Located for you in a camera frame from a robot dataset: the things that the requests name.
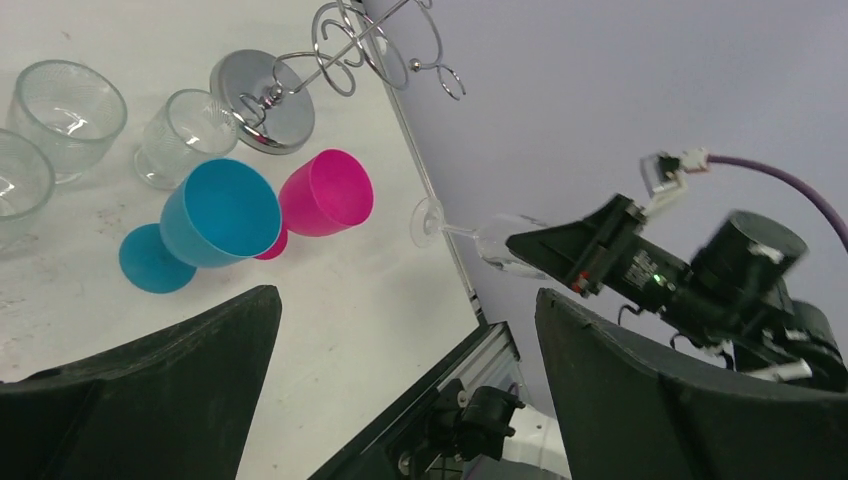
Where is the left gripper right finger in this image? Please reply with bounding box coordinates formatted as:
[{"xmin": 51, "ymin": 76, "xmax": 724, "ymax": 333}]
[{"xmin": 535, "ymin": 288, "xmax": 847, "ymax": 480}]

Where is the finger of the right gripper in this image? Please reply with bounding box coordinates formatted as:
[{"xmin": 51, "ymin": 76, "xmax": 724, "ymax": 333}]
[{"xmin": 505, "ymin": 218, "xmax": 613, "ymax": 282}]

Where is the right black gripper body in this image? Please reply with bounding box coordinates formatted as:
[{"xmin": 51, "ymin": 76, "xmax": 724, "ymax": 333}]
[{"xmin": 569, "ymin": 194, "xmax": 690, "ymax": 313}]

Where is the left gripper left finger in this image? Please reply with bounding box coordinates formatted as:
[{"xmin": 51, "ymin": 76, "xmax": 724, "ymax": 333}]
[{"xmin": 1, "ymin": 285, "xmax": 282, "ymax": 479}]

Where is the clear wine glass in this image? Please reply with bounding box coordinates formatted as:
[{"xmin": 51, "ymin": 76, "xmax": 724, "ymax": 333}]
[{"xmin": 410, "ymin": 197, "xmax": 549, "ymax": 280}]

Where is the blue wine glass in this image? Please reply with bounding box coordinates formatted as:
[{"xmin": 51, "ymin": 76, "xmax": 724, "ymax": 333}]
[{"xmin": 118, "ymin": 158, "xmax": 283, "ymax": 294}]

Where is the pink wine glass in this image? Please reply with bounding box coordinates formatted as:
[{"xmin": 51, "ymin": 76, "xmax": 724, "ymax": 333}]
[{"xmin": 256, "ymin": 149, "xmax": 375, "ymax": 260}]

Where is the clear etched glass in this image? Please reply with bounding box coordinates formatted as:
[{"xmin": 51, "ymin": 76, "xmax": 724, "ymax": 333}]
[
  {"xmin": 6, "ymin": 59, "xmax": 128, "ymax": 184},
  {"xmin": 1, "ymin": 129, "xmax": 55, "ymax": 250},
  {"xmin": 133, "ymin": 89, "xmax": 238, "ymax": 190}
]

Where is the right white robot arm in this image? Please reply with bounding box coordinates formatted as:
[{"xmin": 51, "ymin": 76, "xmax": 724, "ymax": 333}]
[{"xmin": 505, "ymin": 194, "xmax": 847, "ymax": 392}]

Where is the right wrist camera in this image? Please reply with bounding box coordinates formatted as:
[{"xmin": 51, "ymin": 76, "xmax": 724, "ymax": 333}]
[{"xmin": 639, "ymin": 148, "xmax": 709, "ymax": 219}]

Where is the aluminium rail frame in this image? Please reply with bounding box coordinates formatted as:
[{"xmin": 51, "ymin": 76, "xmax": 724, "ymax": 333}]
[{"xmin": 370, "ymin": 33, "xmax": 531, "ymax": 480}]

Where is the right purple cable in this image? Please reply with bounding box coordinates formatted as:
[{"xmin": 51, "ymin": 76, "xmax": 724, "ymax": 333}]
[{"xmin": 705, "ymin": 153, "xmax": 848, "ymax": 253}]

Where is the chrome wire glass rack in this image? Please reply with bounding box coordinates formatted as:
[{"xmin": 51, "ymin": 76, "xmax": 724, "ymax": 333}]
[{"xmin": 209, "ymin": 1, "xmax": 467, "ymax": 155}]

